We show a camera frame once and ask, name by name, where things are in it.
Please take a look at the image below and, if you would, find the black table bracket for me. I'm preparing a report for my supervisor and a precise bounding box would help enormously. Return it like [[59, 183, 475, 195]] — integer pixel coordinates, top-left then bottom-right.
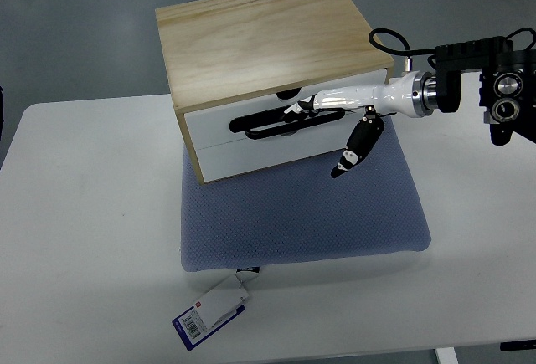
[[500, 340, 536, 352]]

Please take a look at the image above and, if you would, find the blue grey cushion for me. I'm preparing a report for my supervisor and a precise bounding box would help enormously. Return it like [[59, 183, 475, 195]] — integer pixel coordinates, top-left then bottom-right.
[[180, 119, 431, 272]]

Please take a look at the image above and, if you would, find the black cable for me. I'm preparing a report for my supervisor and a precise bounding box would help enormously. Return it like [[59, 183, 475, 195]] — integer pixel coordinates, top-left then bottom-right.
[[368, 27, 536, 73]]

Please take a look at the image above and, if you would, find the black drawer handle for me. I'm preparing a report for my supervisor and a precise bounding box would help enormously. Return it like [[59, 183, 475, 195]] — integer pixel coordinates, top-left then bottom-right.
[[229, 105, 346, 140]]

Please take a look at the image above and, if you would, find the white drawer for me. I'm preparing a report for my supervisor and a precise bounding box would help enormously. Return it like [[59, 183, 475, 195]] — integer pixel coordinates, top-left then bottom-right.
[[191, 117, 356, 182], [184, 69, 388, 150]]

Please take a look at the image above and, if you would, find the wooden drawer cabinet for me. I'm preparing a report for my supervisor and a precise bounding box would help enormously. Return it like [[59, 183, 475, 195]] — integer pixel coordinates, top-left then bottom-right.
[[156, 0, 394, 183]]

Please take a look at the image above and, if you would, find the white blue price tag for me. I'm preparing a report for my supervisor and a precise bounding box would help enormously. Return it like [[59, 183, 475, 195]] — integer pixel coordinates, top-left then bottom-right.
[[172, 274, 250, 351]]

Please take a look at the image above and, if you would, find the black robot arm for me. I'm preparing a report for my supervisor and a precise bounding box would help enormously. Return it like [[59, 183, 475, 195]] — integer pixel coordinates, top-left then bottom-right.
[[431, 33, 535, 146]]

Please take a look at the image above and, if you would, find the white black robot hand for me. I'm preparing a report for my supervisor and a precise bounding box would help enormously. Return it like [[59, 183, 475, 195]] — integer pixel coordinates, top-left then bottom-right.
[[284, 71, 438, 178]]

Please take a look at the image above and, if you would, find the white table leg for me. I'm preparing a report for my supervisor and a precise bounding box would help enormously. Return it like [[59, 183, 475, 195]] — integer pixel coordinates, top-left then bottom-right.
[[435, 347, 459, 364]]

